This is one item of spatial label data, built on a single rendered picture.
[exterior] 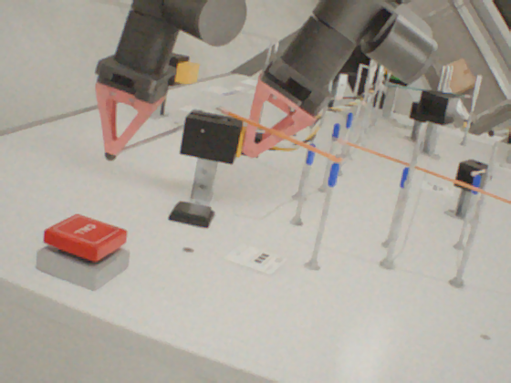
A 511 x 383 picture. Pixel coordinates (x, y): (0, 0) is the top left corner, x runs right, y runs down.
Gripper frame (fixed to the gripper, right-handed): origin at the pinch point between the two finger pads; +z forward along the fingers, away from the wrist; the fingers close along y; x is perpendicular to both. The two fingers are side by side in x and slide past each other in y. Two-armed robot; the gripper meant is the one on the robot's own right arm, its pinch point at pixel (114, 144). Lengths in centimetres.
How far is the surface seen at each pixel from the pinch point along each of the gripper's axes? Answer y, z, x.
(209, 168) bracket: -0.9, -1.5, -10.5
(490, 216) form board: 17.3, -3.2, -46.4
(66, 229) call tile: -23.5, 0.1, -3.0
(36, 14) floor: 197, 24, 88
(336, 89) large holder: 71, -4, -25
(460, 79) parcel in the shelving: 680, 22, -183
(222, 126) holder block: -2.0, -6.4, -10.4
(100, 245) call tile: -24.9, -0.4, -6.2
